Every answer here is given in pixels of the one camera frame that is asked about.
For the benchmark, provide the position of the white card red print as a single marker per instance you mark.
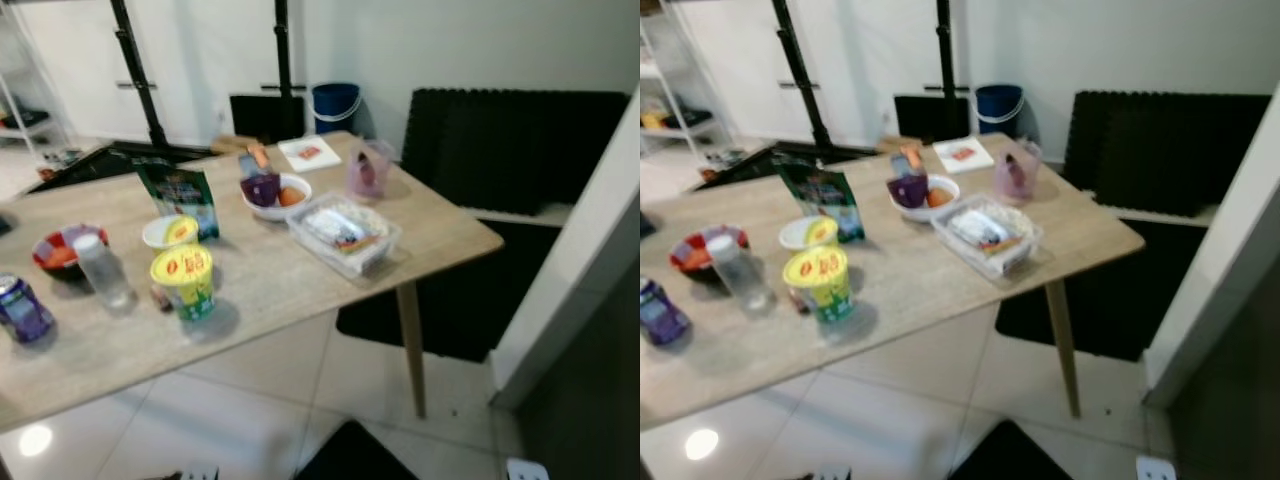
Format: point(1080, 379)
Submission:
point(962, 153)
point(308, 152)

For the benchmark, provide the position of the blue bucket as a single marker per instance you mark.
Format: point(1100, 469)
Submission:
point(998, 105)
point(335, 105)

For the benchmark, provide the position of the grey fridge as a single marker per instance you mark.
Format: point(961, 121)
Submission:
point(590, 330)
point(1230, 380)

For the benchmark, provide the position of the white ceramic bowl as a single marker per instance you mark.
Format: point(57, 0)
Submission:
point(285, 212)
point(930, 214)

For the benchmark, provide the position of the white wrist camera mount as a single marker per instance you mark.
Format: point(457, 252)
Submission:
point(527, 470)
point(1155, 468)
point(200, 474)
point(835, 475)

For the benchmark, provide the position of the black box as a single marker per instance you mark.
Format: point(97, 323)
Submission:
point(930, 117)
point(265, 117)

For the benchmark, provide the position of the clear plastic bottle white cap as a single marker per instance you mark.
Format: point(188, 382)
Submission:
point(742, 272)
point(100, 270)

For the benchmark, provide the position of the clear plastic food container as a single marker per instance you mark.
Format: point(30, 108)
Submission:
point(988, 235)
point(345, 235)

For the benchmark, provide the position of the orange grey tool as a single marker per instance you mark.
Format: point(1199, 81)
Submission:
point(258, 157)
point(908, 158)

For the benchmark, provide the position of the black floor mat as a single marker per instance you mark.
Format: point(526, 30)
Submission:
point(355, 460)
point(1010, 460)
point(1090, 290)
point(450, 290)

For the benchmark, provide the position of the white bowl yellow lid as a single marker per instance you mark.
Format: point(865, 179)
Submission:
point(172, 232)
point(812, 232)

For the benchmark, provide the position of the black tripod pole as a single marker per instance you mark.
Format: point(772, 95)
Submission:
point(283, 50)
point(945, 50)
point(800, 75)
point(138, 75)

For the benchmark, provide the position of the black flat board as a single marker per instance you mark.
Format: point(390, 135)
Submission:
point(110, 165)
point(770, 165)

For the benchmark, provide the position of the red black bowl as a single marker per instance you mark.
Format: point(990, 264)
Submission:
point(700, 255)
point(60, 255)

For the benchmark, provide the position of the black foam mat stack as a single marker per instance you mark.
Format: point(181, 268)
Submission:
point(510, 140)
point(1160, 145)

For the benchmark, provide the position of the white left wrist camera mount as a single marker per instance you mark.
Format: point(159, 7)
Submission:
point(835, 475)
point(200, 474)

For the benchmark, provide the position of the white shelf rack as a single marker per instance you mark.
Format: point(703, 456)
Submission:
point(665, 90)
point(20, 100)

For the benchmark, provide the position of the light wooden table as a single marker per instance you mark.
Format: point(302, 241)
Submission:
point(280, 290)
point(930, 300)

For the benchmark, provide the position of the pink translucent cup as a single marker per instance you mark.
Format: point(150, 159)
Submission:
point(368, 172)
point(1015, 172)

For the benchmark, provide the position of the orange fruit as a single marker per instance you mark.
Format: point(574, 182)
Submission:
point(292, 196)
point(940, 197)

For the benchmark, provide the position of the small purple cup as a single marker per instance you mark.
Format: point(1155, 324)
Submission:
point(260, 188)
point(908, 188)

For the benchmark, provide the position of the purple drink can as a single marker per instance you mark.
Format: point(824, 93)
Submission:
point(660, 315)
point(22, 310)

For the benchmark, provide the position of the dark green snack bag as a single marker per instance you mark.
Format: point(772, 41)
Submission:
point(182, 195)
point(825, 195)

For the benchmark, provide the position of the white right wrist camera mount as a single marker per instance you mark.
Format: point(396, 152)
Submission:
point(1155, 468)
point(527, 470)

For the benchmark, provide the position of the yellow lid noodle cup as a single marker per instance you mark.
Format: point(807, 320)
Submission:
point(183, 282)
point(820, 282)

